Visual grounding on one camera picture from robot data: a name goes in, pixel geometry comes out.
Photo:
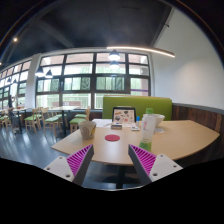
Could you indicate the square dining table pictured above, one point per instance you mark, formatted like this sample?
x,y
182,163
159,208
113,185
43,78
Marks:
x,y
63,110

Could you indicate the long linear ceiling light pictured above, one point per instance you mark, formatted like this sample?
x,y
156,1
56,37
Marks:
x,y
151,50

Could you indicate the clear bottle with green cap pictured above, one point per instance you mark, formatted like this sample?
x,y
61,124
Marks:
x,y
148,125

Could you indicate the wooden chair green seat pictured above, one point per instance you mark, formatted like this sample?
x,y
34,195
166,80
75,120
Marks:
x,y
79,118
50,122
33,120

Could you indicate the beige paper cup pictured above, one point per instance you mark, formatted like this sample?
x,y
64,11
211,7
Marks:
x,y
87,129

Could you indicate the red round coaster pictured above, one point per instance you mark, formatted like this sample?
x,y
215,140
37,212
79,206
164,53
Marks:
x,y
112,137

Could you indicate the black pendant lamp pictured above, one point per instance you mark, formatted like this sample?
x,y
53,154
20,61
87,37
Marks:
x,y
114,56
49,74
39,72

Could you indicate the laptop with stickers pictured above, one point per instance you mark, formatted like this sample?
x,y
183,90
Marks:
x,y
124,115

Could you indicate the large grid window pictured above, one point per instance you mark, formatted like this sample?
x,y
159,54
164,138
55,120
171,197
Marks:
x,y
82,79

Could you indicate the green booth sofa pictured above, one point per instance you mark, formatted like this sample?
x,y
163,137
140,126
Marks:
x,y
160,105

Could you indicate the small black box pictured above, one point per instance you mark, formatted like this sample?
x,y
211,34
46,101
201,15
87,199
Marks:
x,y
116,126

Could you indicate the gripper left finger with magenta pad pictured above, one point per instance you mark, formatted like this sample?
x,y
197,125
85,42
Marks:
x,y
73,167

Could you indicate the curved wooden table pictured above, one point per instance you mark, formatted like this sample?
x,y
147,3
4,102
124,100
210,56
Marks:
x,y
179,139

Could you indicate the white papers on table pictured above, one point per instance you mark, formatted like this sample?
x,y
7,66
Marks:
x,y
104,123

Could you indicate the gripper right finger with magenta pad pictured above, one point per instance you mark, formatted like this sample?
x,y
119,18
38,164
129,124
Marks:
x,y
151,167

